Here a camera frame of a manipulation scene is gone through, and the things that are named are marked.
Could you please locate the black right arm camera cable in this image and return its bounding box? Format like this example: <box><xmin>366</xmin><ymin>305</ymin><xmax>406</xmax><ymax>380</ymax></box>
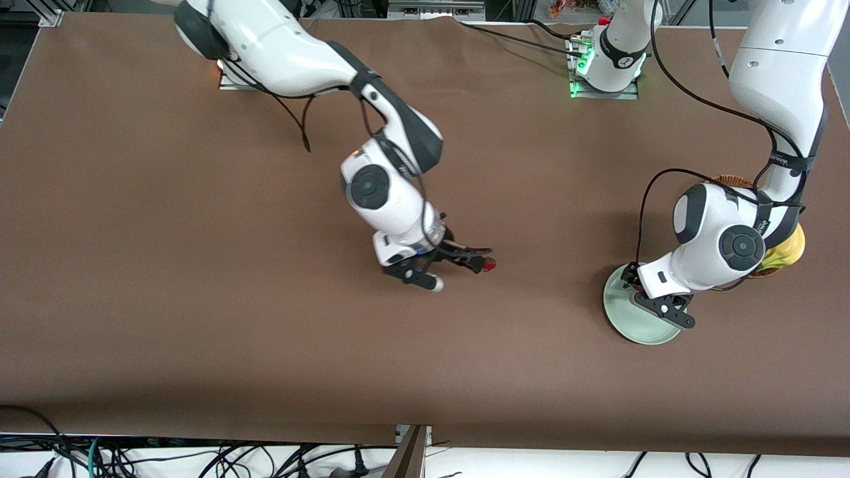
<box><xmin>219</xmin><ymin>63</ymin><xmax>495</xmax><ymax>256</ymax></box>

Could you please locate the yellow banana bunch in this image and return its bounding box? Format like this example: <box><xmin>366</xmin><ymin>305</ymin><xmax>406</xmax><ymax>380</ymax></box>
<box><xmin>764</xmin><ymin>224</ymin><xmax>806</xmax><ymax>272</ymax></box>

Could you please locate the metal stand bracket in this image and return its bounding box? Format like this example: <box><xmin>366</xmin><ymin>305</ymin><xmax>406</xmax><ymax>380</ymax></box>
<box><xmin>394</xmin><ymin>424</ymin><xmax>433</xmax><ymax>447</ymax></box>

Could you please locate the black base cable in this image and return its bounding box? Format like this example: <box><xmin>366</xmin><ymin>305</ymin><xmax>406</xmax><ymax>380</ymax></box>
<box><xmin>527</xmin><ymin>18</ymin><xmax>575</xmax><ymax>40</ymax></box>
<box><xmin>457</xmin><ymin>22</ymin><xmax>586</xmax><ymax>56</ymax></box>

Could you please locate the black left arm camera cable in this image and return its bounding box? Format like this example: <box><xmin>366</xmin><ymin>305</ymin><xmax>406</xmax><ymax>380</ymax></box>
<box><xmin>636</xmin><ymin>0</ymin><xmax>808</xmax><ymax>266</ymax></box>

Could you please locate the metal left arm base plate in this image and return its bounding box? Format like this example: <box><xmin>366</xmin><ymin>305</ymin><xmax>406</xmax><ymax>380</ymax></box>
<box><xmin>566</xmin><ymin>37</ymin><xmax>640</xmax><ymax>101</ymax></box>

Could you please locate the brown wicker basket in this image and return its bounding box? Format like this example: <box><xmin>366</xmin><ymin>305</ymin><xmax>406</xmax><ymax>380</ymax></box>
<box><xmin>712</xmin><ymin>174</ymin><xmax>781</xmax><ymax>279</ymax></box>

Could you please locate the orange red background object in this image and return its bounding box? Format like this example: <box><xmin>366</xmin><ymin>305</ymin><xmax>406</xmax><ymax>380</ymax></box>
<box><xmin>548</xmin><ymin>0</ymin><xmax>602</xmax><ymax>19</ymax></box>

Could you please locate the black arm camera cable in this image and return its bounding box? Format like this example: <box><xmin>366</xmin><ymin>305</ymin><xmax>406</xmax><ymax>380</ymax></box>
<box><xmin>636</xmin><ymin>0</ymin><xmax>808</xmax><ymax>266</ymax></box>
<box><xmin>219</xmin><ymin>63</ymin><xmax>495</xmax><ymax>256</ymax></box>

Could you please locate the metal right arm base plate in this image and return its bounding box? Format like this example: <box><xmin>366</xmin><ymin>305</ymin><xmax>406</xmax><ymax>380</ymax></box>
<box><xmin>218</xmin><ymin>58</ymin><xmax>256</xmax><ymax>91</ymax></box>

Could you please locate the large table cover sheet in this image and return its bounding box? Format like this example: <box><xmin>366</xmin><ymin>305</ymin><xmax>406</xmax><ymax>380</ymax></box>
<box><xmin>0</xmin><ymin>12</ymin><xmax>850</xmax><ymax>459</ymax></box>

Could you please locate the brown stand post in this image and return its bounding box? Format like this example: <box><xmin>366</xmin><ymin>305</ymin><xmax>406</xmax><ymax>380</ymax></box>
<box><xmin>382</xmin><ymin>425</ymin><xmax>429</xmax><ymax>478</ymax></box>

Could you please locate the light green round plate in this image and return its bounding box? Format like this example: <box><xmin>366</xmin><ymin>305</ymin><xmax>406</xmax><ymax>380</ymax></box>
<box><xmin>603</xmin><ymin>264</ymin><xmax>687</xmax><ymax>346</ymax></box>

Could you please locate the grey metal device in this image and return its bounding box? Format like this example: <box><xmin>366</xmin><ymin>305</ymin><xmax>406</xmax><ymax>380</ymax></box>
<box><xmin>387</xmin><ymin>0</ymin><xmax>486</xmax><ymax>21</ymax></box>

